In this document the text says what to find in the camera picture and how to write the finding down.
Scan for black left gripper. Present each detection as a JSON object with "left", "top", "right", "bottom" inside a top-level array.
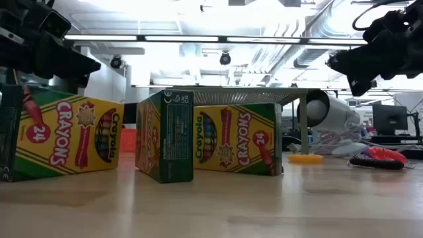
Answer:
[{"left": 0, "top": 31, "right": 102, "bottom": 89}]

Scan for white round lamp switch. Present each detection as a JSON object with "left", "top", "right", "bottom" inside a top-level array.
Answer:
[{"left": 331, "top": 141, "right": 369, "bottom": 157}]

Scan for orange plastic basket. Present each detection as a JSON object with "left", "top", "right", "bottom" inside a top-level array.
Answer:
[{"left": 120, "top": 128, "right": 137, "bottom": 153}]

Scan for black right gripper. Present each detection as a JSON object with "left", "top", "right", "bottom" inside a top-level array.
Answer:
[{"left": 327, "top": 11, "right": 412, "bottom": 97}]

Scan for green perforated metal shelf riser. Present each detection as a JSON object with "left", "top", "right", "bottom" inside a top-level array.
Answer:
[{"left": 165, "top": 85, "right": 311, "bottom": 155}]

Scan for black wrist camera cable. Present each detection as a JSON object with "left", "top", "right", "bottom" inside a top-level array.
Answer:
[{"left": 351, "top": 0, "right": 416, "bottom": 32}]

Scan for black coil keychain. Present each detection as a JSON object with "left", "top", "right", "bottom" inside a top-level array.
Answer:
[{"left": 348, "top": 157, "right": 405, "bottom": 171}]

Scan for long linear ceiling light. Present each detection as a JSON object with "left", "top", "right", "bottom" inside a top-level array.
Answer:
[{"left": 63, "top": 34, "right": 368, "bottom": 46}]

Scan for white desk lamp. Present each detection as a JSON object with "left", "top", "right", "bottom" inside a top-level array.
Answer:
[{"left": 296, "top": 89, "right": 362, "bottom": 135}]

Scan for yellow green Crayola crayon box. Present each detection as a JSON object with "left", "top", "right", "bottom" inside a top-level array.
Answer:
[
  {"left": 0, "top": 84, "right": 126, "bottom": 182},
  {"left": 134, "top": 89, "right": 195, "bottom": 184},
  {"left": 193, "top": 102, "right": 284, "bottom": 177}
]

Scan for black computer monitor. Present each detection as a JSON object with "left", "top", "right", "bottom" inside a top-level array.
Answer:
[
  {"left": 372, "top": 104, "right": 409, "bottom": 137},
  {"left": 123, "top": 102, "right": 138, "bottom": 125}
]

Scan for yellow coil keychain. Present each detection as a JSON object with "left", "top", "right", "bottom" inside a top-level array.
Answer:
[{"left": 288, "top": 153, "right": 324, "bottom": 165}]

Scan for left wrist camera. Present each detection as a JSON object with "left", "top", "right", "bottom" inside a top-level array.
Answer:
[{"left": 38, "top": 9, "right": 72, "bottom": 40}]

